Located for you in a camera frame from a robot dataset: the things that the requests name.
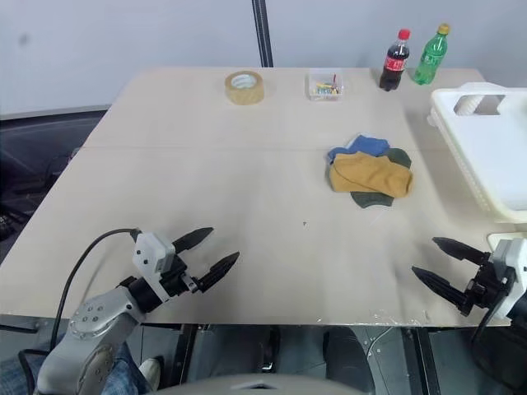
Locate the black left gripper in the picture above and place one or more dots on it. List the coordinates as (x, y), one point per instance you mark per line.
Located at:
(178, 280)

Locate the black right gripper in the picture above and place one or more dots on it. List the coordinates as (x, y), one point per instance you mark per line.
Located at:
(486, 288)

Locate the mustard yellow sock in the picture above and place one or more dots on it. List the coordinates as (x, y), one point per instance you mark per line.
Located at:
(370, 175)

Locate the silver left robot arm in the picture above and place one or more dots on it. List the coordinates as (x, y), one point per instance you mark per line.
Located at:
(94, 317)

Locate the white plastic basket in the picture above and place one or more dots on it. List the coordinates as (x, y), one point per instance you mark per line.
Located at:
(490, 164)

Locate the clear box with colourful pins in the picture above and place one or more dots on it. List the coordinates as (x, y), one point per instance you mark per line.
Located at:
(325, 87)

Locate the small white plastic fixture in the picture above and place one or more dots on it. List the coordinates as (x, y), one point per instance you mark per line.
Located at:
(494, 239)

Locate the dark green sock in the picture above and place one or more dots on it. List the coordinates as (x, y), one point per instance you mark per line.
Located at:
(370, 200)

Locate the white shoe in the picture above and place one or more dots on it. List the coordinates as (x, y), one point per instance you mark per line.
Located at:
(151, 370)

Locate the black rounded shape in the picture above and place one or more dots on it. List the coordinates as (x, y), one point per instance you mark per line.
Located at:
(348, 354)

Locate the blue sock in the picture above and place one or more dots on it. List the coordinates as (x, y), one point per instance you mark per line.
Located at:
(366, 145)

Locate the brown packing tape roll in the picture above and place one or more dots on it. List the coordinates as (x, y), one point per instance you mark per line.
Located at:
(243, 94)

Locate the dark furniture beside table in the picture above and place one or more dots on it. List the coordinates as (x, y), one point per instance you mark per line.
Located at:
(37, 164)

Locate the green bottle with yellow cap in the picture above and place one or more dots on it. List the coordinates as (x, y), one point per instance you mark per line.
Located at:
(428, 61)

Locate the cola bottle with red cap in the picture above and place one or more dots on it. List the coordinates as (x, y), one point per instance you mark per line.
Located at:
(393, 66)

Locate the person's leg in jeans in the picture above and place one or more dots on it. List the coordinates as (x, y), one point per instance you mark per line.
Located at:
(16, 376)

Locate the black vertical pole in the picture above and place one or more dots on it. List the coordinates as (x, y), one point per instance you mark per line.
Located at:
(263, 33)

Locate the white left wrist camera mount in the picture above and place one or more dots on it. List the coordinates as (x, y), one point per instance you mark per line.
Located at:
(149, 251)

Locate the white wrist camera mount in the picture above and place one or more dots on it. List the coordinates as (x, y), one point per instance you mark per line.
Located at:
(149, 251)
(512, 257)

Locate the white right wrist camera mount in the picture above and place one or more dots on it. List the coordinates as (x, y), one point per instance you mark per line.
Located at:
(512, 257)

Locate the grey metal table frame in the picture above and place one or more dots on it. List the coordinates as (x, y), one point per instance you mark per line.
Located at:
(416, 358)

